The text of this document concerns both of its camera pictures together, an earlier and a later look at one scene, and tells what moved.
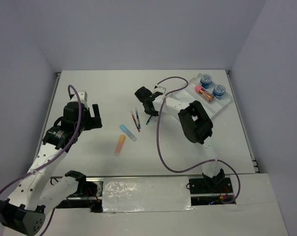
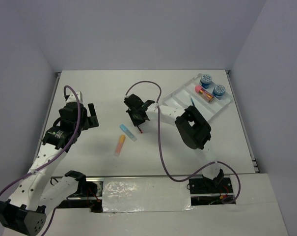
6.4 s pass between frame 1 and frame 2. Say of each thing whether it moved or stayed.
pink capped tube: stayed
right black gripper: moved
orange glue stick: stayed
